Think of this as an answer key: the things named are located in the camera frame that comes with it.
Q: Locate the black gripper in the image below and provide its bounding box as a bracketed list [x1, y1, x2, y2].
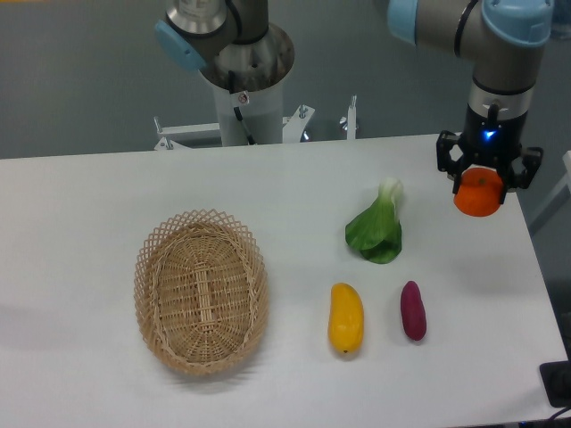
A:
[436, 107, 543, 204]

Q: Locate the orange fruit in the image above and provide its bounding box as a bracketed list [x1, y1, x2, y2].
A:
[453, 168, 503, 218]

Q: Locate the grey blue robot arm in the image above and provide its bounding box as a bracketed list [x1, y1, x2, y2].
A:
[154, 1, 554, 194]

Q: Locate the woven wicker basket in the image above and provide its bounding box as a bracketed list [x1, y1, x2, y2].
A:
[134, 210, 269, 376]

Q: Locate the green bok choy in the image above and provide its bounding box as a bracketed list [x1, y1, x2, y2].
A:
[344, 177, 403, 264]

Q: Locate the purple sweet potato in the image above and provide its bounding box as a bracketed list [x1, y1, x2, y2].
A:
[401, 281, 427, 342]

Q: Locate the yellow mango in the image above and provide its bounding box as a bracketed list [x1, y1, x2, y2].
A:
[327, 283, 364, 354]

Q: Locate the black device at table edge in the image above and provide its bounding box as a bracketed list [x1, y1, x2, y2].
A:
[539, 361, 570, 408]

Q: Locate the white frame at right edge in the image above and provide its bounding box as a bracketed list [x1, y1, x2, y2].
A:
[528, 151, 570, 236]

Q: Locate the black cable on pedestal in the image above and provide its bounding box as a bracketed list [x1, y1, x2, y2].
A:
[228, 70, 257, 146]

